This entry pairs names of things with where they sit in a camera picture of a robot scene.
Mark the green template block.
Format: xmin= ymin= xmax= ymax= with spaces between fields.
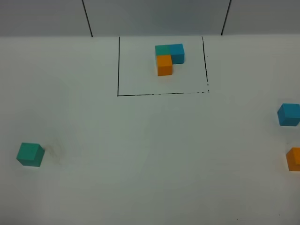
xmin=155 ymin=45 xmax=171 ymax=56

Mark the orange template block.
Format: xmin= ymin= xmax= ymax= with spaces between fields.
xmin=156 ymin=55 xmax=173 ymax=76

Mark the blue template block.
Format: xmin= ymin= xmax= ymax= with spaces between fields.
xmin=169 ymin=44 xmax=185 ymax=64

